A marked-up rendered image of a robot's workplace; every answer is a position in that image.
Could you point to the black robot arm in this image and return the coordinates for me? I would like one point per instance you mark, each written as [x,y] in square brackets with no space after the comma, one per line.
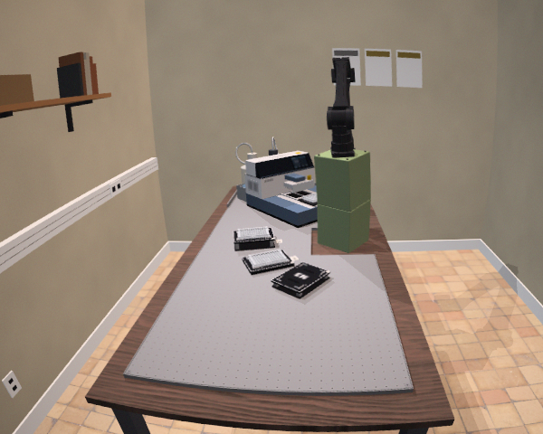
[341,145]

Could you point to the white microplate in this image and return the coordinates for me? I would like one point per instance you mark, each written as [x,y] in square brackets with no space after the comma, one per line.
[253,233]
[312,198]
[267,258]

